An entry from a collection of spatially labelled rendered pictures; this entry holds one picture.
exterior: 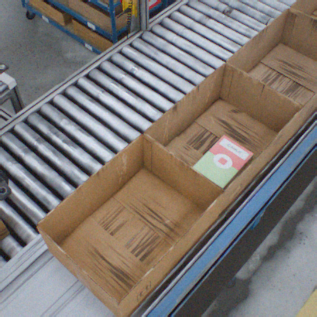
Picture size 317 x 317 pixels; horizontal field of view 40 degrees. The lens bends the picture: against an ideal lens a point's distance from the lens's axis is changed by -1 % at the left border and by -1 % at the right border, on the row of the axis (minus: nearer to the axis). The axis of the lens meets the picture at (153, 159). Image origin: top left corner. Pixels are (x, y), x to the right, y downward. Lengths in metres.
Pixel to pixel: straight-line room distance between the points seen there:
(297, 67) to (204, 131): 0.47
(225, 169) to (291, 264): 1.06
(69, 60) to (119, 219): 1.92
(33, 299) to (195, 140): 0.69
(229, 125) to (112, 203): 0.48
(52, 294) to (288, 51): 1.22
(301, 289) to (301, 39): 1.15
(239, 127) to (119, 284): 0.65
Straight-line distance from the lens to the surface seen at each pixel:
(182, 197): 1.30
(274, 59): 1.73
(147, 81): 1.80
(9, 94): 1.91
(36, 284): 1.24
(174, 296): 1.15
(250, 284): 2.17
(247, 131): 1.47
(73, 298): 1.20
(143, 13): 1.97
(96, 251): 1.23
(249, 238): 1.56
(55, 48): 3.16
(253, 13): 2.18
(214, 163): 1.29
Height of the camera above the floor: 2.01
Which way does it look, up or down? 55 degrees down
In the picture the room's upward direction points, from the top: 1 degrees counter-clockwise
